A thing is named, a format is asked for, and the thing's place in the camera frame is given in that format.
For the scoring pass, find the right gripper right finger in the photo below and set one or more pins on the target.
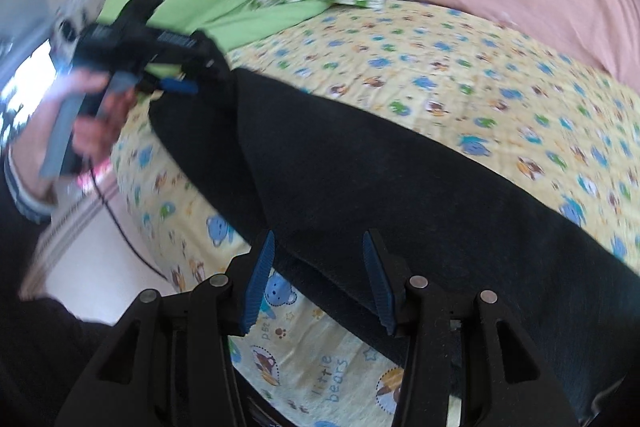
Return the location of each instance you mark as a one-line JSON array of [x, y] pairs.
[[506, 381]]

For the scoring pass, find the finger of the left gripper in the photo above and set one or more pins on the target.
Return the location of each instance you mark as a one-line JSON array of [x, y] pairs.
[[174, 85]]

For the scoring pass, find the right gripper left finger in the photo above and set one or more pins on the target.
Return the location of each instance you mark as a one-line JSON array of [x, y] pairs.
[[167, 361]]

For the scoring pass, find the black fleece pants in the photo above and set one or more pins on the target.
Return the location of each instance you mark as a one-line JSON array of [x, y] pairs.
[[318, 174]]

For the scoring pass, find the person's left forearm sleeve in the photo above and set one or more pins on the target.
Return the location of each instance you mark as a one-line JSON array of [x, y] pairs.
[[35, 208]]

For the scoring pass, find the yellow bear print bedsheet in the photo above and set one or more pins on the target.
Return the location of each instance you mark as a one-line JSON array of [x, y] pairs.
[[563, 132]]

